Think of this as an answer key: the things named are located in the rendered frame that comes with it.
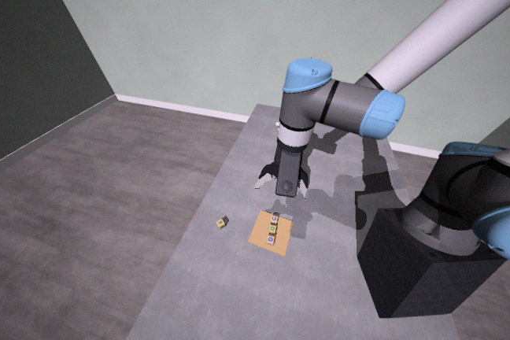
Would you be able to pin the peach flat mat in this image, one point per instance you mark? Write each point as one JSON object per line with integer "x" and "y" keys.
{"x": 260, "y": 233}

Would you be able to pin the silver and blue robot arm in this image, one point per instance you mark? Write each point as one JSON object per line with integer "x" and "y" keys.
{"x": 463, "y": 190}

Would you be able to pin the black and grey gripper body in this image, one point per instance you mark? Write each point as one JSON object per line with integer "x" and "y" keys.
{"x": 275, "y": 164}

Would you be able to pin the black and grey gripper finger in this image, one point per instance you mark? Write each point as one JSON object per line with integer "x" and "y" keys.
{"x": 266, "y": 175}
{"x": 303, "y": 182}

